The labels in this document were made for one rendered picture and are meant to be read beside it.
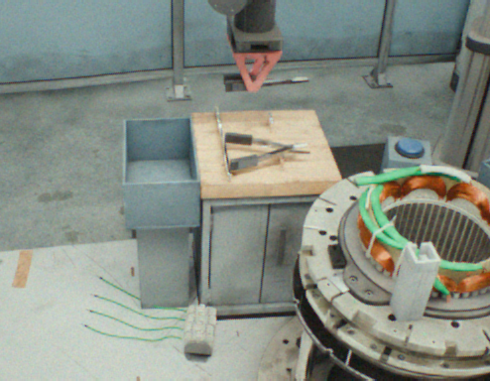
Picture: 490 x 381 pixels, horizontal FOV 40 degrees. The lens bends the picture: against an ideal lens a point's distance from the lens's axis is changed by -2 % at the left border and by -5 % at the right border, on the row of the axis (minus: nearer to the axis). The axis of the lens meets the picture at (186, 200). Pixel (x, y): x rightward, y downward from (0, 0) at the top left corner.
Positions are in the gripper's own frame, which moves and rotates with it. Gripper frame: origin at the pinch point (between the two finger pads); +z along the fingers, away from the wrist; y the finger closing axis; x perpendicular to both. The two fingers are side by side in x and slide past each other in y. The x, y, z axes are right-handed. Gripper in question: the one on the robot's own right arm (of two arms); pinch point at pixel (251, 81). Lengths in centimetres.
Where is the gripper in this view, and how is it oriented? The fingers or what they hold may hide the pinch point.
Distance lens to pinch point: 101.8
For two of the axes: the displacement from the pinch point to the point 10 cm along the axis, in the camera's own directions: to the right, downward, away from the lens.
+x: 10.0, -0.6, 0.7
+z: 0.0, 7.8, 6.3
